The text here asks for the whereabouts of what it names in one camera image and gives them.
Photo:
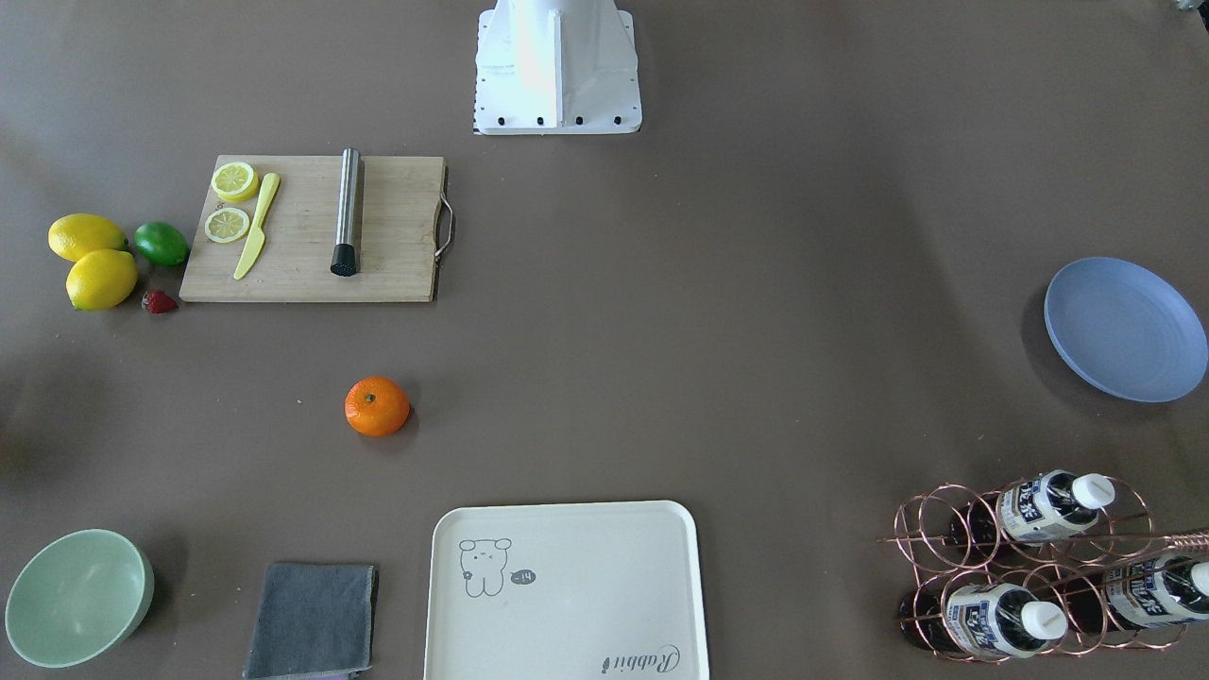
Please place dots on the blue plate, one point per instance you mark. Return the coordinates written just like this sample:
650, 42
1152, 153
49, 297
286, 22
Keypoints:
1125, 330

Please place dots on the steel muddler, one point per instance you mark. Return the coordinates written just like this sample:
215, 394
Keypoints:
345, 257

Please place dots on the tea bottle one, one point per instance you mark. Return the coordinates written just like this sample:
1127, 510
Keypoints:
1049, 506

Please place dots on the copper wire bottle rack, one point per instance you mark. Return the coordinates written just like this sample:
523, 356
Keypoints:
1057, 570

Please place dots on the red strawberry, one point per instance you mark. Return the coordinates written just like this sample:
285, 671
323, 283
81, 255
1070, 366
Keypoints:
157, 302

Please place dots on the green bowl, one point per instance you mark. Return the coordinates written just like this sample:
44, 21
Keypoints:
77, 598

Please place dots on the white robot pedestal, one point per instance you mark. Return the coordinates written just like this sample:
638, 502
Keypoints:
556, 68

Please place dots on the green lime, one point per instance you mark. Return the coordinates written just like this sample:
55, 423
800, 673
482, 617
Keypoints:
161, 243

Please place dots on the yellow lemon far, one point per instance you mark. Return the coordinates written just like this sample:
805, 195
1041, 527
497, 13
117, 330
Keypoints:
75, 235

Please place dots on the grey folded cloth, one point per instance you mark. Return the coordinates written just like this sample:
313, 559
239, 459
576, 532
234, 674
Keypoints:
313, 622

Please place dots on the tea bottle two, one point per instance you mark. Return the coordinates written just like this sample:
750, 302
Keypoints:
988, 623

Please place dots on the lemon slice lower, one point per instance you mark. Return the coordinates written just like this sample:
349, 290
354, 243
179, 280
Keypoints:
227, 225

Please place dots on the yellow plastic knife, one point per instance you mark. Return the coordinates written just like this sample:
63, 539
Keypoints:
256, 238

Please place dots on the orange fruit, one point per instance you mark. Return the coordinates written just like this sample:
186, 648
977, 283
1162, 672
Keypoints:
376, 406

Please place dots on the wooden cutting board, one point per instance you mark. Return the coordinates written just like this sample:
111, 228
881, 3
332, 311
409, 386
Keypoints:
397, 236

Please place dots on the cream rabbit tray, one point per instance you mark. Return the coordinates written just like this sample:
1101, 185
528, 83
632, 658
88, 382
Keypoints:
600, 590

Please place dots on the lemon half upper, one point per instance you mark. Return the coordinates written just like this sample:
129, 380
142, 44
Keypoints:
235, 181

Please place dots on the tea bottle three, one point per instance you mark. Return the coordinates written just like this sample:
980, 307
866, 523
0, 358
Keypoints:
1168, 590

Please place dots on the yellow lemon near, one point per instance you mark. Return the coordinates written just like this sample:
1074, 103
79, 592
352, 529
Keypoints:
101, 280

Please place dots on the yellow lemon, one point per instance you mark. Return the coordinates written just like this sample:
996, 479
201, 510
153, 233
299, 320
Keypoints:
101, 280
75, 235

